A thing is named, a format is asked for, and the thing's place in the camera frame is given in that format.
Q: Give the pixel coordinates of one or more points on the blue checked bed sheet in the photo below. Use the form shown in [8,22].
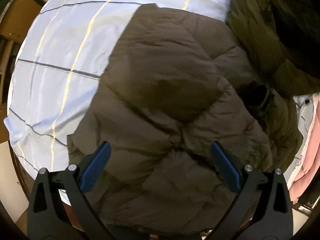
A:
[58,68]

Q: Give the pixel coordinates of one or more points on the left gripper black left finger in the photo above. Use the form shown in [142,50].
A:
[58,207]

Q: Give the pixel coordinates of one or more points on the olive green puffer jacket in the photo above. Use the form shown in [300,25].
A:
[175,83]

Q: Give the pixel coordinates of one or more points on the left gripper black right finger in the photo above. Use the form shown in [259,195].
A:
[262,207]

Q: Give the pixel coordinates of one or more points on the folded pink quilted jacket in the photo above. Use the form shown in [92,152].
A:
[309,164]

